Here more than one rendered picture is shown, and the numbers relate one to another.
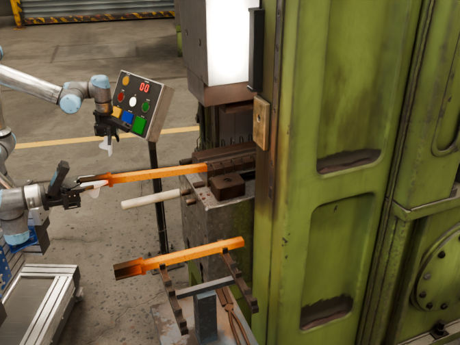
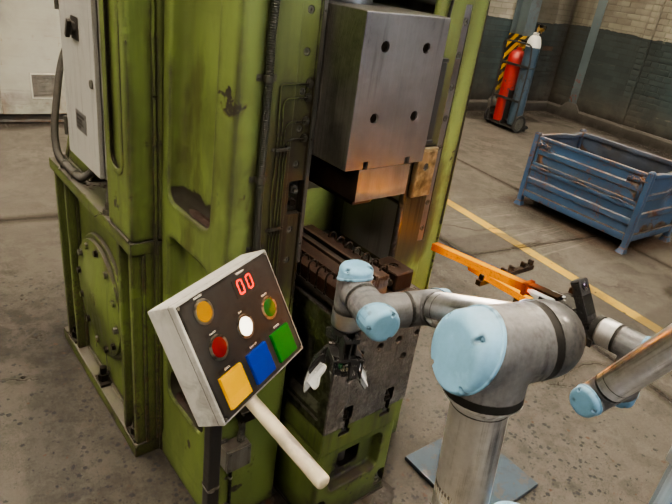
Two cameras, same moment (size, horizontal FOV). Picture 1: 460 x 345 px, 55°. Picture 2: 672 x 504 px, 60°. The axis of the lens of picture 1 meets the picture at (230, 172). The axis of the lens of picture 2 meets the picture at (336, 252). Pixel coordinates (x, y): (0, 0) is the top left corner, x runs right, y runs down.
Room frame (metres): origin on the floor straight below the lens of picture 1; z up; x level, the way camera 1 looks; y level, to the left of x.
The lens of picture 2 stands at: (2.28, 1.57, 1.85)
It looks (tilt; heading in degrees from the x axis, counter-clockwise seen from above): 26 degrees down; 250
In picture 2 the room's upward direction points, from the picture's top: 8 degrees clockwise
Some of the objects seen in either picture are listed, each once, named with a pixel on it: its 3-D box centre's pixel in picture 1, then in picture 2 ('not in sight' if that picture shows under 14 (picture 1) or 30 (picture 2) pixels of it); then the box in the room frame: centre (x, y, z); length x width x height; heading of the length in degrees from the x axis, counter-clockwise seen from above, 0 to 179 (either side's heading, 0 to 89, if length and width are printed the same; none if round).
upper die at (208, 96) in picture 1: (244, 79); (337, 159); (1.73, -0.06, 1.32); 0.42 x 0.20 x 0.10; 112
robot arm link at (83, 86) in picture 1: (77, 92); (380, 312); (1.84, 0.66, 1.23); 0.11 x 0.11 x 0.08; 5
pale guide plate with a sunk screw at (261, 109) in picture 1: (261, 122); (423, 171); (1.41, -0.11, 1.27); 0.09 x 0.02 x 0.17; 22
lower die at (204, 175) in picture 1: (244, 157); (323, 262); (1.73, -0.06, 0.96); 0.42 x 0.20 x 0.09; 112
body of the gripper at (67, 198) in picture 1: (61, 194); (577, 321); (1.23, 0.56, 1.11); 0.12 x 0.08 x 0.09; 112
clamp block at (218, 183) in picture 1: (228, 186); (391, 273); (1.51, 0.01, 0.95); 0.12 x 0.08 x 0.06; 112
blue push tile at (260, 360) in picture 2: (127, 120); (259, 362); (2.05, 0.51, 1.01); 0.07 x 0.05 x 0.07; 47
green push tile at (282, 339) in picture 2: (139, 125); (282, 342); (1.98, 0.43, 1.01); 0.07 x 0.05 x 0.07; 47
